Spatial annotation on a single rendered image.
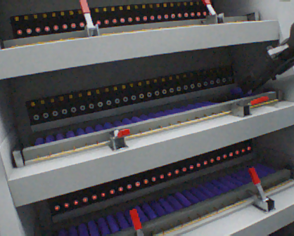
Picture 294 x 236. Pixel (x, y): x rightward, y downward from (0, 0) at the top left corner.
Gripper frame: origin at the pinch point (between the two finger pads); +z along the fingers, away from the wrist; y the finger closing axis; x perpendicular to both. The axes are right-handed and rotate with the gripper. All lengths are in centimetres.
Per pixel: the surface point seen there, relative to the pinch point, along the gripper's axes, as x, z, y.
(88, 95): 8.0, 8.3, -36.9
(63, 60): 7.9, -7.3, -41.6
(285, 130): -13.0, 4.3, 6.8
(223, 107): -4.5, -0.1, -11.3
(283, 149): -16.9, 7.8, 6.8
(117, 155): -9.2, -4.1, -36.7
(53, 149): -4.8, -0.3, -46.4
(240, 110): -6.8, -3.3, -10.0
